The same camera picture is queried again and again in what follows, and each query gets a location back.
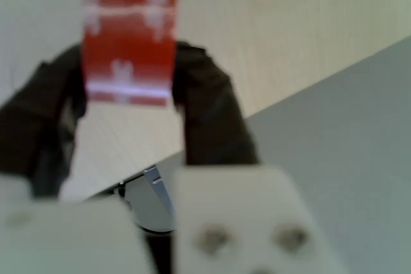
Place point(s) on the grey metal table leg beam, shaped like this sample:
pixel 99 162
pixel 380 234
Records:
pixel 154 200

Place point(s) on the red tape roll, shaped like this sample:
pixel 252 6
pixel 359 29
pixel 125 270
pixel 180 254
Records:
pixel 130 36

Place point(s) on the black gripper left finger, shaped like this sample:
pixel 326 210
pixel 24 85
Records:
pixel 35 116

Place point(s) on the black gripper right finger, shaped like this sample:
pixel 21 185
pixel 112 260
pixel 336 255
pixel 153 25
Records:
pixel 212 116

